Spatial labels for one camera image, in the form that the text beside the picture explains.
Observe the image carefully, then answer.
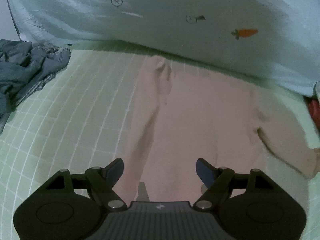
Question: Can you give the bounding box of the beige shirt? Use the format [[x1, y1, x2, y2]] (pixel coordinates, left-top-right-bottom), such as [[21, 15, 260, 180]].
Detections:
[[114, 56, 319, 203]]

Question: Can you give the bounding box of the plaid checked garment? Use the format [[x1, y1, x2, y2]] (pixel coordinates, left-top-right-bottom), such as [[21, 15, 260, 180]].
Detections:
[[14, 73, 56, 106]]

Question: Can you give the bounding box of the blue denim garment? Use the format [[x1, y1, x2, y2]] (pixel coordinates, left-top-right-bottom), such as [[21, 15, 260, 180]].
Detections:
[[1, 39, 71, 130]]

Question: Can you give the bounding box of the light blue carrot-print quilt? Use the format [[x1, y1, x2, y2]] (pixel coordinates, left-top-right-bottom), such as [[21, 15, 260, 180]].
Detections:
[[8, 0, 319, 96]]

